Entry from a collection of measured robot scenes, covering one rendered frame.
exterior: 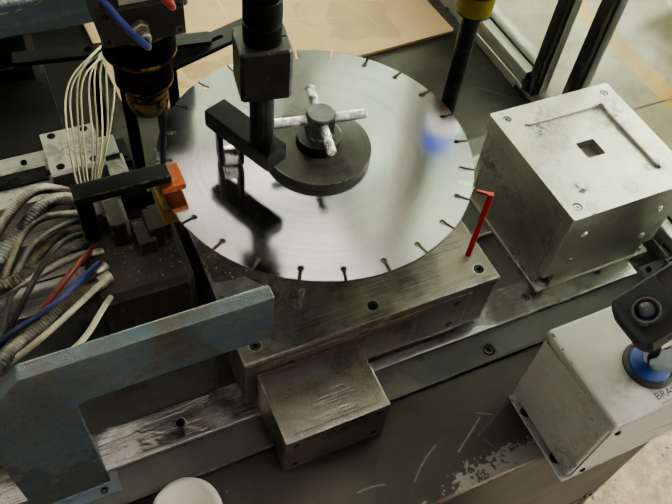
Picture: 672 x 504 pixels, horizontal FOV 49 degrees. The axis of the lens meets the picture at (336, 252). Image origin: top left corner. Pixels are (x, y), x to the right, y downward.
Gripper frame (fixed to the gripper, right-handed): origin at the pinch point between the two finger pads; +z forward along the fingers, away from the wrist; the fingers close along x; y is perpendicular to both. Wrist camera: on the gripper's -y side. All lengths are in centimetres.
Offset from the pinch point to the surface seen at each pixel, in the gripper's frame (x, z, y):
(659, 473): 2, 91, 54
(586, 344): 4.2, 1.6, -3.6
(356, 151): 30.1, -4.7, -16.9
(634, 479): 3, 91, 48
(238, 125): 32.2, -10.1, -28.8
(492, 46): 60, 14, 24
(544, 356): 5.9, 5.2, -6.0
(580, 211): 18.3, 1.3, 5.8
